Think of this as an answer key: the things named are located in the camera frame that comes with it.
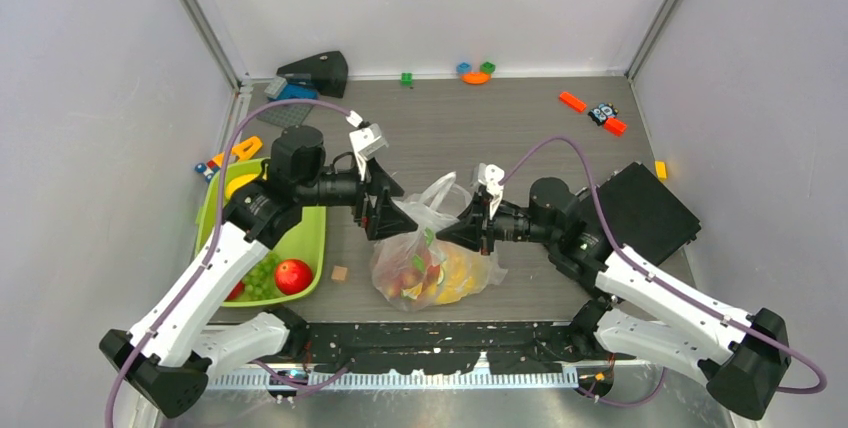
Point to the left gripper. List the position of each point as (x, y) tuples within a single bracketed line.
[(385, 217)]

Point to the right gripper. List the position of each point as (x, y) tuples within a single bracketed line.
[(469, 231)]

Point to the clear printed plastic bag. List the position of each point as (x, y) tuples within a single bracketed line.
[(435, 208)]

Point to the red fake lychee bunch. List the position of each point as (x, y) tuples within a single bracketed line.
[(413, 280)]

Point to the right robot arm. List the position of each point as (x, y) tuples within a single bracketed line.
[(638, 309)]

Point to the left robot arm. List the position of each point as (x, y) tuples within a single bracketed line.
[(165, 356)]

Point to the red fake apple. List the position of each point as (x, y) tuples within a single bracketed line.
[(292, 276)]

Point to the green fake grapes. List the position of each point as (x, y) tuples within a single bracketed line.
[(259, 282)]

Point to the small wooden cube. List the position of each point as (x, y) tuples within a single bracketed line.
[(339, 274)]

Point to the green plastic tray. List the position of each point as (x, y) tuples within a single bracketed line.
[(305, 241)]

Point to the green toy brick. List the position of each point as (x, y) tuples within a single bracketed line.
[(406, 79)]

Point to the grey toy baseplate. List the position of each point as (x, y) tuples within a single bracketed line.
[(286, 116)]

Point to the black wedge block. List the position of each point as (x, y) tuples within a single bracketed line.
[(326, 73)]

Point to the orange yellow toy tool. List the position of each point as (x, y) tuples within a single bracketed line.
[(242, 151)]

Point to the blue toy piece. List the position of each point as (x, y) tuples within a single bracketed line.
[(463, 68)]

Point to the orange toy bar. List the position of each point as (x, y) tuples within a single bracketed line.
[(573, 102)]

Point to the grey small toy brick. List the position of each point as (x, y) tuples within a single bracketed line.
[(275, 87)]

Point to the red toy brick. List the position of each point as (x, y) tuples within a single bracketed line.
[(615, 126)]

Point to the black box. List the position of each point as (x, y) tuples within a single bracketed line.
[(641, 212)]

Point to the yellow toy block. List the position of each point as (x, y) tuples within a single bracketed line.
[(661, 170)]

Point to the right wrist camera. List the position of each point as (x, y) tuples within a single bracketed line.
[(487, 179)]

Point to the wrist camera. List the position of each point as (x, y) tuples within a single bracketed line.
[(487, 179), (366, 139)]

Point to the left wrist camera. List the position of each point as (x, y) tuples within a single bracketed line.
[(366, 139)]

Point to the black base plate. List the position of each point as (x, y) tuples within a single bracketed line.
[(438, 348)]

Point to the green cube by ring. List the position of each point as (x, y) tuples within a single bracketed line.
[(488, 68)]

